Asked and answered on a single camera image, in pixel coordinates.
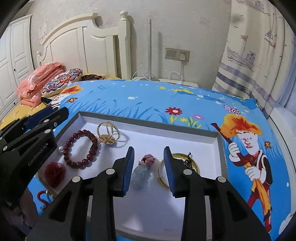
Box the ship printed curtain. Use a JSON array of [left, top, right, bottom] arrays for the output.
[[211, 0, 296, 120]]

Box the white lamp pole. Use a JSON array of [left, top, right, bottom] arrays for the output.
[[147, 20, 160, 82]]

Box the white windowsill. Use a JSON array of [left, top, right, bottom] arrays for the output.
[[268, 102, 296, 176]]

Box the yellow black patterned pillow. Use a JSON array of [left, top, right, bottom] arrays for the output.
[[82, 74, 106, 81]]

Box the cream wooden headboard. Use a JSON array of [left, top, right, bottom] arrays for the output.
[[36, 10, 132, 80]]

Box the plain gold bangle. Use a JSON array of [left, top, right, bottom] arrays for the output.
[[158, 153, 199, 189]]

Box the white wardrobe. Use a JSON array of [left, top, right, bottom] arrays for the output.
[[0, 14, 34, 116]]

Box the dark red bead bracelet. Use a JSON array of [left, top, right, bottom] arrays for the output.
[[63, 130, 99, 168]]

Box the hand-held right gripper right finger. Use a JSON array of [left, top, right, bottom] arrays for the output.
[[163, 146, 271, 241]]

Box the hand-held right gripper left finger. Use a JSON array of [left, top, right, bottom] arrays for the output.
[[26, 146, 135, 241]]

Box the pale jade pendant pink knot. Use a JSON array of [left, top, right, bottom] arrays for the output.
[[132, 154, 156, 190]]

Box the white cable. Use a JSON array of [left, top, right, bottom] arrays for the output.
[[168, 61, 185, 84], [132, 70, 151, 80]]

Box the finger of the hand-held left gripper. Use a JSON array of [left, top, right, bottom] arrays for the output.
[[0, 111, 58, 139], [0, 107, 70, 186]]

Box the white paper wall notice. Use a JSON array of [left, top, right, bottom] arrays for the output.
[[39, 24, 47, 44]]

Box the black braided cord bracelet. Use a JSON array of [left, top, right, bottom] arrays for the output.
[[184, 152, 195, 172]]

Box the wall socket panel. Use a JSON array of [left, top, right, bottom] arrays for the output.
[[165, 48, 190, 62]]

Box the round patterned cushion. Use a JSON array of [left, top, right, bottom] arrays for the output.
[[42, 68, 84, 98]]

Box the folded pink quilt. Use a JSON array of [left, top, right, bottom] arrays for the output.
[[17, 62, 67, 107]]

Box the grey tray box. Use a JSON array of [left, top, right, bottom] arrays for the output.
[[35, 111, 229, 239]]

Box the twisted gold bangle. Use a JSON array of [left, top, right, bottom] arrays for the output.
[[97, 122, 122, 146]]

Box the blue cartoon printed cloth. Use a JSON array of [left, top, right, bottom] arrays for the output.
[[25, 80, 293, 241]]

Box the red flower ornament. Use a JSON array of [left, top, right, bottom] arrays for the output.
[[44, 162, 66, 189]]

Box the red string bracelet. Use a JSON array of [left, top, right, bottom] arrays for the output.
[[37, 190, 56, 210]]

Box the yellow bed sheet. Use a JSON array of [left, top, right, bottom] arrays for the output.
[[0, 102, 50, 130]]

